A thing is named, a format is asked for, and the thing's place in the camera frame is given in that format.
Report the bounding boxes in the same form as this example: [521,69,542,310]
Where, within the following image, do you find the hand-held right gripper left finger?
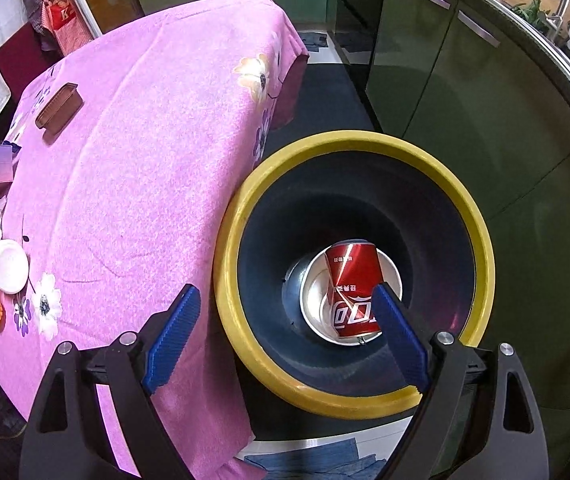
[19,284,202,480]

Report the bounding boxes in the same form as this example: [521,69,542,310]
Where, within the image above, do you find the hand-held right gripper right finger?
[371,282,550,480]

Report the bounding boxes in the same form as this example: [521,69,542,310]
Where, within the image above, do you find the red soda can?
[326,241,382,337]

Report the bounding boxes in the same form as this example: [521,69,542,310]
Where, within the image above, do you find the white paper bowl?
[299,247,403,346]

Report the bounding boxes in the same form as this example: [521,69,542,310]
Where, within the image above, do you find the brown plastic tray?
[34,82,84,136]

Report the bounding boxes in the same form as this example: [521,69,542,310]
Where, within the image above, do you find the yellow rimmed dark bin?
[212,130,496,408]

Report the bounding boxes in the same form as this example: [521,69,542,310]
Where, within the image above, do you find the dark red chair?
[0,22,58,101]

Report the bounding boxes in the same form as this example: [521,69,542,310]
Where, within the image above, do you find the pink floral tablecloth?
[0,0,311,480]

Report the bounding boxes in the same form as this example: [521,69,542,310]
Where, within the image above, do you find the blue denim cloth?
[242,437,391,480]

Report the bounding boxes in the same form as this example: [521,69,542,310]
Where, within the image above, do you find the red checked apron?
[20,0,98,56]

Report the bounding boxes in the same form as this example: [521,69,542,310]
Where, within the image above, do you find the green door cabinet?
[365,0,570,461]

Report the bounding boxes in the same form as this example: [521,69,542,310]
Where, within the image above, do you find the green leafy vegetables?
[510,0,550,36]

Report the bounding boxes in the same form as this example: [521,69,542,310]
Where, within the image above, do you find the steel kitchen faucet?
[547,0,570,43]

